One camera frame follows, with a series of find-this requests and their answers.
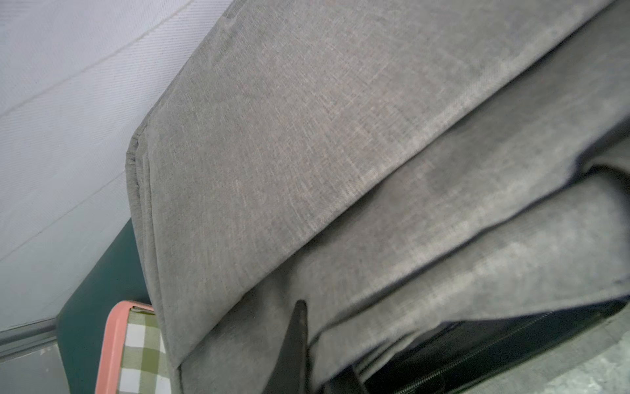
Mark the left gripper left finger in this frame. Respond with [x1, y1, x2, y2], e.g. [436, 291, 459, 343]
[262, 300, 308, 394]

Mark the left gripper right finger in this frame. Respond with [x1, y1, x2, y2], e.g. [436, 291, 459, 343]
[322, 365, 368, 394]

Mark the grey zippered laptop bag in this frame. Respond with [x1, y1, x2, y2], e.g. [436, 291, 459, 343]
[126, 1, 629, 393]

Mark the green checkered cloth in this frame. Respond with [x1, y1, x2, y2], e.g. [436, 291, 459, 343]
[116, 307, 172, 394]

